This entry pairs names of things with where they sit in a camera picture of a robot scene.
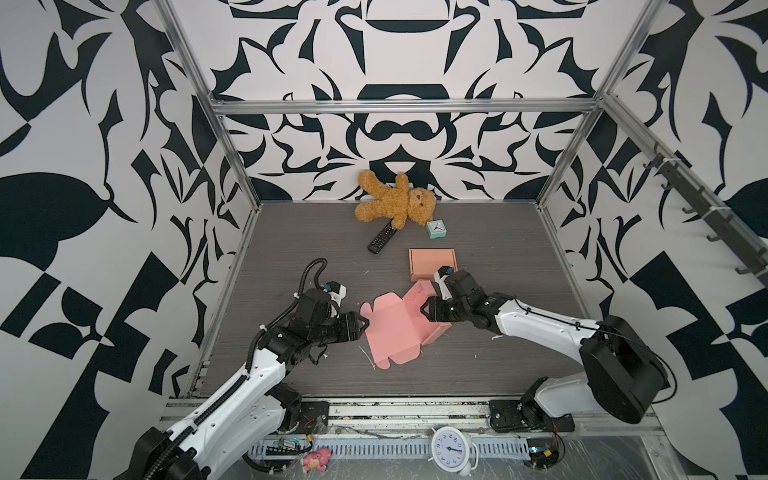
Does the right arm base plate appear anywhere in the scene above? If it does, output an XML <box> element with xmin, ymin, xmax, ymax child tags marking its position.
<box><xmin>488</xmin><ymin>399</ymin><xmax>576</xmax><ymax>433</ymax></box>

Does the small pink toy figure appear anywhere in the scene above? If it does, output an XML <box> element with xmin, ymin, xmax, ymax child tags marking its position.
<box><xmin>301</xmin><ymin>447</ymin><xmax>332</xmax><ymax>473</ymax></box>

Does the brown teddy bear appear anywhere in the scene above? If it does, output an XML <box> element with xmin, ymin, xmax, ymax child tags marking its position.
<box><xmin>354</xmin><ymin>170</ymin><xmax>437</xmax><ymax>230</ymax></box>

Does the pink cardboard box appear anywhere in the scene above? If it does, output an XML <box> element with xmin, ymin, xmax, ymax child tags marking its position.
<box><xmin>360</xmin><ymin>280</ymin><xmax>451</xmax><ymax>369</ymax></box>

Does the salmon cardboard box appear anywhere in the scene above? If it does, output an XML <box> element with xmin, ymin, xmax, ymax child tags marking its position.
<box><xmin>409</xmin><ymin>249</ymin><xmax>458</xmax><ymax>282</ymax></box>

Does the right circuit board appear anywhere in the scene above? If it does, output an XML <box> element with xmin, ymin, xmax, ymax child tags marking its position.
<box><xmin>523</xmin><ymin>435</ymin><xmax>566</xmax><ymax>470</ymax></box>

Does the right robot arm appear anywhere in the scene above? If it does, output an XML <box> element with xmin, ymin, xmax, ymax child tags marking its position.
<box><xmin>420</xmin><ymin>267</ymin><xmax>669</xmax><ymax>429</ymax></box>

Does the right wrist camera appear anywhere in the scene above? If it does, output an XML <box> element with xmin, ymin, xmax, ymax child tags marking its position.
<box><xmin>434</xmin><ymin>266</ymin><xmax>454</xmax><ymax>300</ymax></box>

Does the black corrugated cable hose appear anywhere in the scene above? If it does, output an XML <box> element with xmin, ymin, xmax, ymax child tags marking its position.
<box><xmin>143</xmin><ymin>257</ymin><xmax>330</xmax><ymax>480</ymax></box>

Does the circuit board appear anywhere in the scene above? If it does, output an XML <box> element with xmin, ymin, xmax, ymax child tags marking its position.
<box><xmin>523</xmin><ymin>435</ymin><xmax>566</xmax><ymax>470</ymax></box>
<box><xmin>264</xmin><ymin>436</ymin><xmax>314</xmax><ymax>456</ymax></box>

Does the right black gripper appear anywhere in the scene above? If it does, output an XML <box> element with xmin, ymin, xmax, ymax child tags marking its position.
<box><xmin>416</xmin><ymin>296</ymin><xmax>471</xmax><ymax>323</ymax></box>

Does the wall hook rack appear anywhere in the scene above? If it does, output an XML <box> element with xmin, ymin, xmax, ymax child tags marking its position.
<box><xmin>644</xmin><ymin>141</ymin><xmax>767</xmax><ymax>288</ymax></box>

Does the left circuit board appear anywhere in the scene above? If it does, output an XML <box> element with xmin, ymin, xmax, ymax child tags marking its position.
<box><xmin>264</xmin><ymin>436</ymin><xmax>314</xmax><ymax>456</ymax></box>

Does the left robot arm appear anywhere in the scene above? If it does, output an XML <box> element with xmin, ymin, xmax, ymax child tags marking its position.
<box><xmin>120</xmin><ymin>282</ymin><xmax>369</xmax><ymax>479</ymax></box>

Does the black remote control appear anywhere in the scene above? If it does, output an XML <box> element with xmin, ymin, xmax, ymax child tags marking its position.
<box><xmin>367</xmin><ymin>219</ymin><xmax>398</xmax><ymax>255</ymax></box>

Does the white round analog clock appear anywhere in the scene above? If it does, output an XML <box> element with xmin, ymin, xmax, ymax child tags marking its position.
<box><xmin>429</xmin><ymin>426</ymin><xmax>479</xmax><ymax>477</ymax></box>

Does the small teal alarm clock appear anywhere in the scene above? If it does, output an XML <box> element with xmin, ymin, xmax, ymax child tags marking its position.
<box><xmin>426</xmin><ymin>220</ymin><xmax>447</xmax><ymax>239</ymax></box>

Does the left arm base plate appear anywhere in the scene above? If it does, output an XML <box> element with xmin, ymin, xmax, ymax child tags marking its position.
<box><xmin>275</xmin><ymin>400</ymin><xmax>330</xmax><ymax>435</ymax></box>

